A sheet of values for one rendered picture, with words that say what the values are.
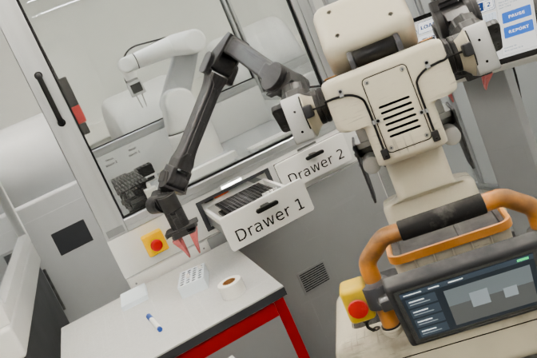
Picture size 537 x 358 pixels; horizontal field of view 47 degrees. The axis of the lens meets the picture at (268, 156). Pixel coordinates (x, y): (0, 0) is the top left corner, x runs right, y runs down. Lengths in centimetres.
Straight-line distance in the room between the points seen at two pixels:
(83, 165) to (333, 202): 92
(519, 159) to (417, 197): 109
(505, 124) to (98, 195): 151
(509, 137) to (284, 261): 97
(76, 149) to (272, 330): 89
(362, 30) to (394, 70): 12
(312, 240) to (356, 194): 25
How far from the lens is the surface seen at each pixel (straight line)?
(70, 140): 210
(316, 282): 237
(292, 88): 150
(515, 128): 248
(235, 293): 171
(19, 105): 531
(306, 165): 225
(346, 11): 143
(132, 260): 217
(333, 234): 236
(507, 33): 234
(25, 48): 211
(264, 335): 170
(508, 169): 255
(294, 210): 191
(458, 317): 112
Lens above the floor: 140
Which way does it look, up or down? 11 degrees down
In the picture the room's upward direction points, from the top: 23 degrees counter-clockwise
